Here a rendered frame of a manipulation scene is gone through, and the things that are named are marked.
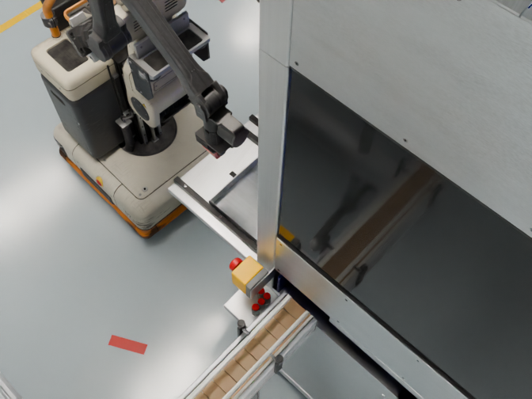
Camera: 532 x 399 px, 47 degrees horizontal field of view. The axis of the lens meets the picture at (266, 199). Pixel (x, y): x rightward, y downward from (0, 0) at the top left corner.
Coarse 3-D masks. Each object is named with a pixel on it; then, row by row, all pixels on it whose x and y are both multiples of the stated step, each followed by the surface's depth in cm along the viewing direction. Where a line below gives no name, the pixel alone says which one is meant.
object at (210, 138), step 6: (198, 132) 166; (204, 132) 162; (210, 132) 159; (216, 132) 160; (204, 138) 165; (210, 138) 161; (216, 138) 161; (210, 144) 164; (216, 144) 163; (222, 144) 164; (228, 144) 164; (216, 150) 162; (222, 150) 162
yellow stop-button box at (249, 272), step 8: (248, 256) 163; (240, 264) 162; (248, 264) 162; (256, 264) 162; (232, 272) 161; (240, 272) 160; (248, 272) 160; (256, 272) 161; (264, 272) 161; (232, 280) 165; (240, 280) 160; (248, 280) 159; (256, 280) 159; (240, 288) 164; (248, 288) 159; (248, 296) 164
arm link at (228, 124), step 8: (224, 88) 151; (200, 104) 149; (224, 104) 154; (200, 112) 151; (216, 112) 153; (224, 112) 153; (208, 120) 153; (216, 120) 152; (224, 120) 152; (232, 120) 152; (224, 128) 153; (232, 128) 151; (240, 128) 152; (224, 136) 154; (232, 136) 152; (240, 136) 154; (232, 144) 154; (240, 144) 156
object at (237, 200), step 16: (256, 160) 193; (240, 176) 191; (256, 176) 193; (224, 192) 190; (240, 192) 190; (256, 192) 190; (224, 208) 187; (240, 208) 187; (256, 208) 187; (240, 224) 184; (256, 224) 184; (256, 240) 178
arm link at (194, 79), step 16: (128, 0) 137; (144, 0) 138; (144, 16) 139; (160, 16) 141; (160, 32) 141; (160, 48) 144; (176, 48) 143; (176, 64) 144; (192, 64) 145; (192, 80) 146; (208, 80) 148; (192, 96) 148; (208, 96) 149; (224, 96) 150; (208, 112) 149
